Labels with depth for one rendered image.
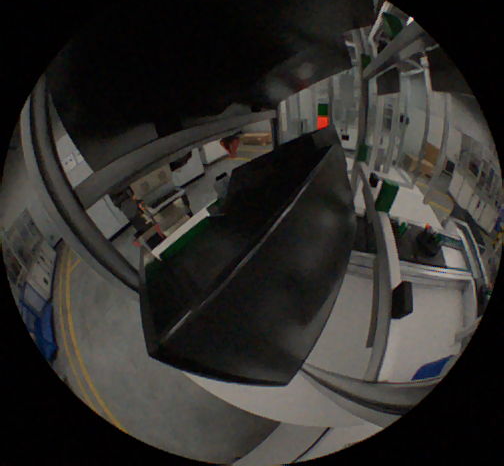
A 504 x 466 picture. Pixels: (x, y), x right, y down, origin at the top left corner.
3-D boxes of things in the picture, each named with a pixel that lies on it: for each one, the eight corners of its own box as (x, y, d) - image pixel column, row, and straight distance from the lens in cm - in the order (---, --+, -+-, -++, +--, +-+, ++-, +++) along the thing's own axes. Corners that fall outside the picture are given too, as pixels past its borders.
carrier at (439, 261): (414, 264, 75) (431, 243, 68) (403, 224, 90) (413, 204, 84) (445, 270, 92) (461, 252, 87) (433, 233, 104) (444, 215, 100)
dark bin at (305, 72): (187, 151, 30) (170, 120, 32) (234, 134, 37) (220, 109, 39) (341, 30, 15) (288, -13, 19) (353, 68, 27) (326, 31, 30)
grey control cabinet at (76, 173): (98, 243, 412) (48, 156, 397) (122, 222, 398) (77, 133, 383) (99, 254, 364) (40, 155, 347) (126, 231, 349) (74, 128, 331)
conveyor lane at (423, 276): (246, 245, 69) (243, 230, 62) (272, 205, 90) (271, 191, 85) (457, 290, 115) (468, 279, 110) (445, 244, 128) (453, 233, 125)
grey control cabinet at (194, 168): (172, 186, 419) (143, 103, 404) (195, 173, 451) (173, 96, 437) (182, 190, 372) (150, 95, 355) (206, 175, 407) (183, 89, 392)
